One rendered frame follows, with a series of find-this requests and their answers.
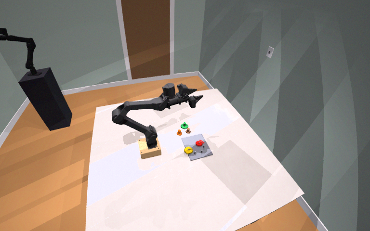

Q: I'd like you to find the green gear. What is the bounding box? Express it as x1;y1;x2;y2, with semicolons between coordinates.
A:
181;122;188;129

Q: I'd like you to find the yellow gear with black stripe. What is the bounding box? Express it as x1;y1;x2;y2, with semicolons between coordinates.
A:
184;147;193;154

